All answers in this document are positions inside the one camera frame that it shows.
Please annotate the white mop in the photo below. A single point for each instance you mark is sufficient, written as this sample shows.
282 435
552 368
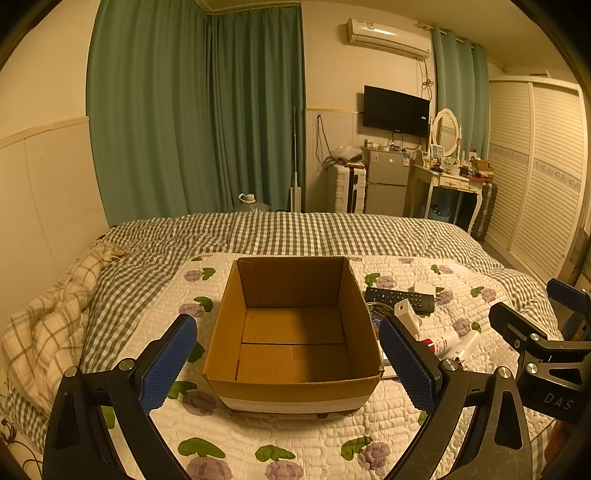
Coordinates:
294 194

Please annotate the black wall television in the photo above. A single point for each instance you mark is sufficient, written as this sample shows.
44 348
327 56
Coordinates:
395 110

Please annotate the wide green curtain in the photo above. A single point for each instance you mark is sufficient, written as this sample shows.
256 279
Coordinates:
147 115

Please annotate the blue stool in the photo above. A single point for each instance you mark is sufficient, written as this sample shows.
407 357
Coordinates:
439 207

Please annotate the dark suitcase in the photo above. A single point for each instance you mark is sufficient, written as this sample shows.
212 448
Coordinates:
485 207

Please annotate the white air conditioner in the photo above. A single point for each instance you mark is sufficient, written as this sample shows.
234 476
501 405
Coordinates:
388 39

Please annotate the clear water jug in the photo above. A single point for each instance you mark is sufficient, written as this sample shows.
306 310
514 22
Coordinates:
251 203

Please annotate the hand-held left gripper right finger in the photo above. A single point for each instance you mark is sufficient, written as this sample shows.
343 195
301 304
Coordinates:
408 369

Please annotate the small photo frame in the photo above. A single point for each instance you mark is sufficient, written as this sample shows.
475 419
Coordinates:
437 151

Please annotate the beige plaid blanket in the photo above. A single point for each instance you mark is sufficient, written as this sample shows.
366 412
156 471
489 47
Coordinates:
46 323

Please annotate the black remote control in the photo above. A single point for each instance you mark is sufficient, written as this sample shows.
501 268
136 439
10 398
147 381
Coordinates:
392 295

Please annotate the white bottle with red cap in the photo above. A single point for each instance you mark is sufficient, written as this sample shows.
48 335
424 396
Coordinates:
445 344

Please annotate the round dark tin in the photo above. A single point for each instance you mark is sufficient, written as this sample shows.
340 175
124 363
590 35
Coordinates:
376 310

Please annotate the grey fridge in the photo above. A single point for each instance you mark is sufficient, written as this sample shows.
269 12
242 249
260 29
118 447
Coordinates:
385 184

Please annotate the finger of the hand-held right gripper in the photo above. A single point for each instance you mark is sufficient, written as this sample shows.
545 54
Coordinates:
510 323
561 289

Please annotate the white louvred wardrobe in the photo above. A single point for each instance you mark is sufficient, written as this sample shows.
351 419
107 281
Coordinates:
535 175

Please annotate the white dressing table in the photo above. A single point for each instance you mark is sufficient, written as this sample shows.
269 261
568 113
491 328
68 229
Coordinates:
450 182

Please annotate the brown cardboard box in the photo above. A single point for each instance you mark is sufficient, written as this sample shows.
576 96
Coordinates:
295 323

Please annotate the white floral quilt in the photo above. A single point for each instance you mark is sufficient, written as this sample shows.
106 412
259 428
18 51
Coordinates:
277 434

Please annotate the white oval mirror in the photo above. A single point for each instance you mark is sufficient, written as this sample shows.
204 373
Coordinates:
445 129

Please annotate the clear plastic bag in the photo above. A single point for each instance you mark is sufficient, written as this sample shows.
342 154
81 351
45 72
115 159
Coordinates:
346 153

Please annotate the narrow green curtain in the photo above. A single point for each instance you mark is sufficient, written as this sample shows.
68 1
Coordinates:
457 92

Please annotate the white suitcase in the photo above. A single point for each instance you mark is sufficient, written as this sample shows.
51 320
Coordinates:
344 189

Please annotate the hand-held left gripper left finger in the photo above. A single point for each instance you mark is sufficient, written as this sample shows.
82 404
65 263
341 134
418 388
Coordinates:
168 369

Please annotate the white phone stand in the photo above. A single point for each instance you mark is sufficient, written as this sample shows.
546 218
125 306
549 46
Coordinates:
408 318

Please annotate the white cylindrical bottle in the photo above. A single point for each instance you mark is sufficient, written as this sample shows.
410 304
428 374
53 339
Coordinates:
468 344

